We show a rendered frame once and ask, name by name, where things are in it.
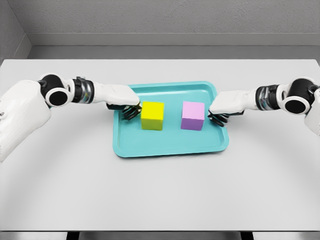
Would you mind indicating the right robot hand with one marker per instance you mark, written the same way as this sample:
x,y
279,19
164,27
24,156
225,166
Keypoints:
x,y
225,103

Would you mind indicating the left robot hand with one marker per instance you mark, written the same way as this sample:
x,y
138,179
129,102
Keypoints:
x,y
123,96

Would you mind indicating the yellow cube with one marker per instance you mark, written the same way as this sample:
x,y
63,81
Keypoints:
x,y
152,113

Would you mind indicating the pink purple cube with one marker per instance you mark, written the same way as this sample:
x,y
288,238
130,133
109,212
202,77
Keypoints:
x,y
192,115

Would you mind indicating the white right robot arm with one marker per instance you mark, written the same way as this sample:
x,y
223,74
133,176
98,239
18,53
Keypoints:
x,y
297,100

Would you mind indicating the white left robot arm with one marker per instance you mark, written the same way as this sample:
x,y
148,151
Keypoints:
x,y
22,105

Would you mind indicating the teal plastic tray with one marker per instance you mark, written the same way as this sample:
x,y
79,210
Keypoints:
x,y
170,140

